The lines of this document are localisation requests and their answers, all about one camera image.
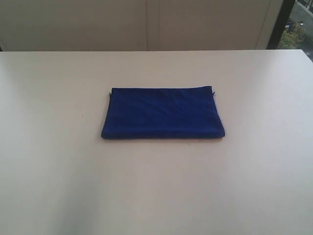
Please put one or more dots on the blue microfiber towel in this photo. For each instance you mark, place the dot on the blue microfiber towel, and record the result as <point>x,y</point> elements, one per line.
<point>162,113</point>

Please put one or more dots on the black window frame post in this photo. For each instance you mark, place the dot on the black window frame post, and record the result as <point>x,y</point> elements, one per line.
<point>280,23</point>

